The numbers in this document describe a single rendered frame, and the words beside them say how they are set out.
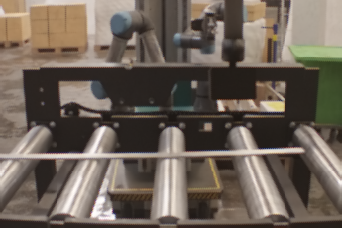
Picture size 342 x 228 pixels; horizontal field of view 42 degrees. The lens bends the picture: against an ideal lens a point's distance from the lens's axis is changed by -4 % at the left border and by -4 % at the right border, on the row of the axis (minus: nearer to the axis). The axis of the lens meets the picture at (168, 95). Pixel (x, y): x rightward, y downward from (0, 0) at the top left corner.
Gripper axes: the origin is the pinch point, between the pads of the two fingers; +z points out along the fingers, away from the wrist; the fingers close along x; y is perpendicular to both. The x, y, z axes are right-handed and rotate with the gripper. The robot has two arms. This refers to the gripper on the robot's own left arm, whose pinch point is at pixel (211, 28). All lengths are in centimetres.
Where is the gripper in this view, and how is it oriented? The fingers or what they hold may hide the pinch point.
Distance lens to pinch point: 211.4
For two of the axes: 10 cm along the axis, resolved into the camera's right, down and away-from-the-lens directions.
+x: 0.0, 9.7, 2.5
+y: 10.0, 0.0, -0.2
